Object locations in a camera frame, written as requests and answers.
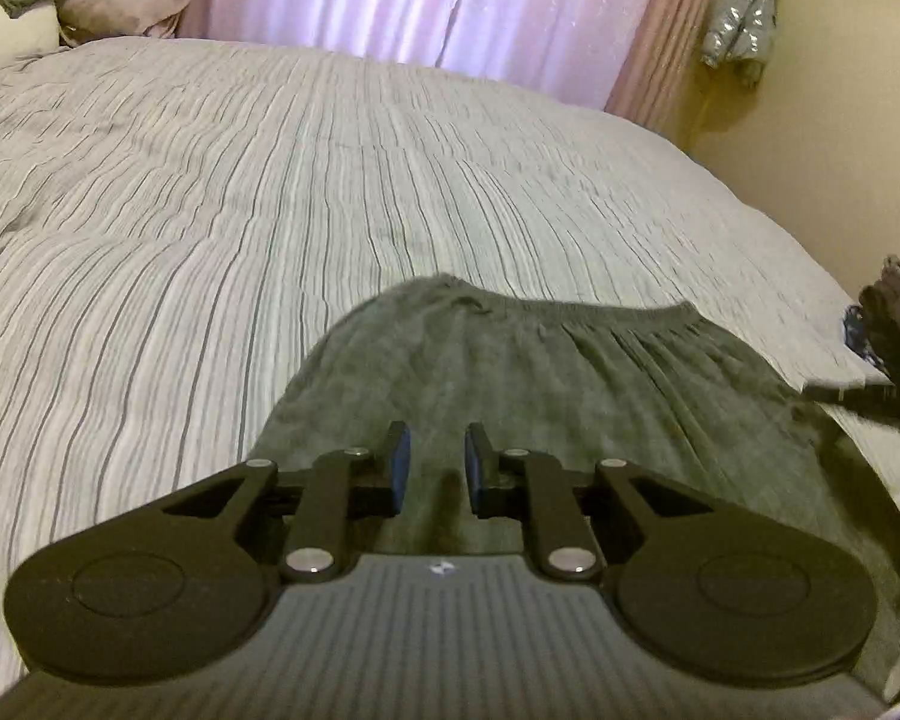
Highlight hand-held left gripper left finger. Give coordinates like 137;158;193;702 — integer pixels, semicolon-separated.
159;421;412;584

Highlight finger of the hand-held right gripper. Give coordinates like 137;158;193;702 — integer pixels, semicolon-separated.
801;381;900;415

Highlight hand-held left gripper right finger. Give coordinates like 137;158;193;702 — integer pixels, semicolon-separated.
463;422;722;584

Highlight grey shorts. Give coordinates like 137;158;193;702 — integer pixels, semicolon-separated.
244;274;900;691

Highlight striped grey bed cover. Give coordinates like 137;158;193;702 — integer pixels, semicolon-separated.
0;37;900;695

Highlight pink drape curtain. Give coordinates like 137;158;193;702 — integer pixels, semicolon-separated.
604;0;730;137

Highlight sheer pale curtain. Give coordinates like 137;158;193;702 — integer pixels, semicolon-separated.
206;0;680;112

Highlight white quilted headboard cushion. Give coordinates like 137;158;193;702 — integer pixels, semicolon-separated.
0;0;65;80

